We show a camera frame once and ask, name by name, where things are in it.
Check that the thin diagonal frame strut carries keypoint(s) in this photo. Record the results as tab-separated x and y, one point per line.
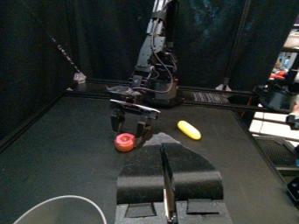
65	54

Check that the black gear with red part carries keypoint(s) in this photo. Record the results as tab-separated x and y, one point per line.
277	93

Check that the black cloth curtain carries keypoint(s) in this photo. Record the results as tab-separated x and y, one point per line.
97	35

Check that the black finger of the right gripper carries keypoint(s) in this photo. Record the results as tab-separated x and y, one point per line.
116	121
142	129

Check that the black frame post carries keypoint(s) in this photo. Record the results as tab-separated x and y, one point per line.
236	43

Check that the white corner bracket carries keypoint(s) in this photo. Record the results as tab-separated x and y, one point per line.
222	87
78	78

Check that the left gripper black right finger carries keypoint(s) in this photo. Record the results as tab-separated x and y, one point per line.
193	178

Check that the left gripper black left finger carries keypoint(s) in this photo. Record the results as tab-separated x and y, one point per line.
140	175

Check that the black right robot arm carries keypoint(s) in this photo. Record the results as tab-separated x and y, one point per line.
157	64

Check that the yellow toy banana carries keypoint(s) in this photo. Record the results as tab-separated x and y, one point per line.
188	130

